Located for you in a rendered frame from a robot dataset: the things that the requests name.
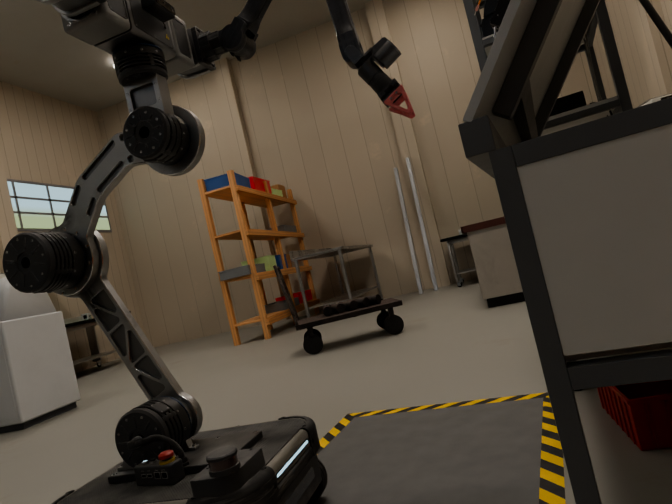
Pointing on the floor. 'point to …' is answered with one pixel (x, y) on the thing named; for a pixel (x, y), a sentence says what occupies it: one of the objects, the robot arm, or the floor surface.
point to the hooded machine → (33, 360)
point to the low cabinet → (494, 262)
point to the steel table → (336, 270)
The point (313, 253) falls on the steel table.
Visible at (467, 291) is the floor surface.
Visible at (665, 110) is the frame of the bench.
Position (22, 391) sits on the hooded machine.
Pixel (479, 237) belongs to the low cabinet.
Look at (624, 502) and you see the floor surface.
